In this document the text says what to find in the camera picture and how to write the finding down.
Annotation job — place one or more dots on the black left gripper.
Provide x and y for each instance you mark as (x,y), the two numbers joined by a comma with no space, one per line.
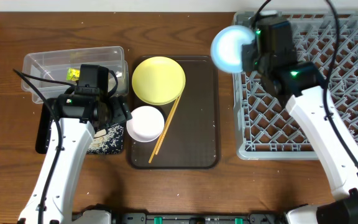
(117,109)

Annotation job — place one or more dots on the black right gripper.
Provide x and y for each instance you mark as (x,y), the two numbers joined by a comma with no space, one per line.
(248,51)

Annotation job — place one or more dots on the pile of rice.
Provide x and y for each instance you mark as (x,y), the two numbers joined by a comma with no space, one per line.
(108,141)

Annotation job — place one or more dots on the light blue bowl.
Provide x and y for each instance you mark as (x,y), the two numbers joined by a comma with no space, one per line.
(226,48)

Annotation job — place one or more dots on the white pink bowl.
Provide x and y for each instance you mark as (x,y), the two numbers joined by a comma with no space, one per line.
(146,125)

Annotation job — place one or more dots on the green orange snack wrapper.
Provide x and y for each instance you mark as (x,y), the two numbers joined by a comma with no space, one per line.
(73,74)

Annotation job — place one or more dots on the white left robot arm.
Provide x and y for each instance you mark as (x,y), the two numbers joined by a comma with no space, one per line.
(76,119)

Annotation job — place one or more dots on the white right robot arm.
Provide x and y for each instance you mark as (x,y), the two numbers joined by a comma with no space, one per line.
(298,86)

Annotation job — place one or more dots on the grey dishwasher rack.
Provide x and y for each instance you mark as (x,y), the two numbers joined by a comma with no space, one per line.
(263,129)

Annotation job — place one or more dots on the black plastic tray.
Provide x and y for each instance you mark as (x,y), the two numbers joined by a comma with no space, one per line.
(43,135)

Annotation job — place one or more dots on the yellow plate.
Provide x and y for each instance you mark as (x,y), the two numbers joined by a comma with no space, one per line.
(158,80)

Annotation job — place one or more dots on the clear plastic bin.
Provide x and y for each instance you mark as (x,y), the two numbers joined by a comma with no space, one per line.
(53,65)

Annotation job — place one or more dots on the brown serving tray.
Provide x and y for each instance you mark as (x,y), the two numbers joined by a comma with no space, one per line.
(193,137)

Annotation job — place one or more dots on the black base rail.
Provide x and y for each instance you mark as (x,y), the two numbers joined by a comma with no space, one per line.
(143,218)

